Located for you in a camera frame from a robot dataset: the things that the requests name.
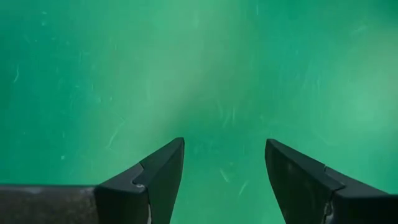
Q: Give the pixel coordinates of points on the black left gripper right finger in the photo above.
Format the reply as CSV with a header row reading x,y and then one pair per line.
x,y
326,199

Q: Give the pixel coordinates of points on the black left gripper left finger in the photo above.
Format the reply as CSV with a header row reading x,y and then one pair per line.
x,y
93,205

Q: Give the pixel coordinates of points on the green table mat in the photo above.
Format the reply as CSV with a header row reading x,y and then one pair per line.
x,y
199,68

